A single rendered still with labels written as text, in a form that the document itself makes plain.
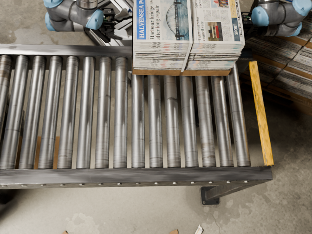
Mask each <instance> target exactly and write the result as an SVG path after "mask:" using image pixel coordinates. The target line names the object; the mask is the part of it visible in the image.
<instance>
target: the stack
mask: <svg viewBox="0 0 312 234"><path fill-rule="evenodd" d="M292 2H293V0H279V4H285V3H292ZM257 6H258V0H254V2H253V5H252V8H251V11H250V12H252V11H253V9H254V8H255V7H257ZM301 22H302V28H301V30H300V33H299V34H298V35H297V36H295V37H296V38H299V39H302V40H305V41H307V40H309V39H310V41H309V42H312V9H311V10H310V12H309V13H308V15H307V16H305V18H304V19H303V20H302V21H301ZM244 48H251V49H252V53H253V54H256V55H259V56H262V57H265V58H267V59H270V60H273V61H276V62H279V63H281V64H284V65H286V64H287V66H288V67H291V68H293V69H296V70H299V71H302V72H305V73H308V74H311V75H312V49H310V48H307V47H305V45H304V46H301V45H298V44H295V43H293V42H290V41H287V40H285V39H281V38H279V37H276V36H263V35H258V34H256V35H254V36H253V37H251V38H249V39H248V40H246V41H245V45H244ZM252 60H256V59H252ZM256 61H257V65H258V71H259V75H260V81H262V82H265V83H267V84H268V83H270V85H273V86H276V87H279V88H281V89H284V90H287V91H290V92H292V93H295V94H298V95H300V96H303V97H306V98H308V99H312V80H311V79H308V78H305V77H303V76H300V75H297V74H294V73H292V72H289V71H286V70H284V69H281V68H279V67H276V66H274V65H270V64H267V63H265V62H262V61H259V60H256ZM242 74H244V75H247V76H249V77H251V75H250V69H249V65H248V66H247V68H246V69H245V71H244V72H242ZM239 82H240V89H241V90H243V91H246V92H248V93H251V94H254V93H253V89H251V88H249V87H246V86H243V85H241V84H242V83H245V84H247V85H250V86H252V81H250V80H247V79H244V78H241V77H239ZM261 89H262V90H264V91H267V92H269V93H272V94H274V95H277V96H280V97H282V98H285V99H288V100H291V102H290V103H289V102H286V101H283V100H281V99H278V98H275V97H272V96H270V95H267V94H265V93H262V95H263V98H264V99H267V100H269V101H272V102H275V103H277V104H280V105H282V106H285V107H288V108H290V109H293V110H296V111H299V112H301V113H304V114H307V115H309V116H312V104H311V103H309V102H306V101H304V100H301V99H298V98H295V97H292V96H290V95H287V94H284V93H282V92H279V91H276V90H273V89H270V88H268V87H267V86H263V85H261Z"/></svg>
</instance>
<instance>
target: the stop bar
mask: <svg viewBox="0 0 312 234"><path fill-rule="evenodd" d="M249 69H250V75H251V81H252V87H253V95H254V101H255V108H256V114H257V120H258V126H259V132H260V140H261V146H262V152H263V158H264V165H265V167H273V166H274V162H273V154H272V147H271V143H270V137H269V131H268V125H267V118H266V112H265V107H264V101H263V95H262V89H261V84H260V75H259V71H258V65H257V61H256V60H250V61H249Z"/></svg>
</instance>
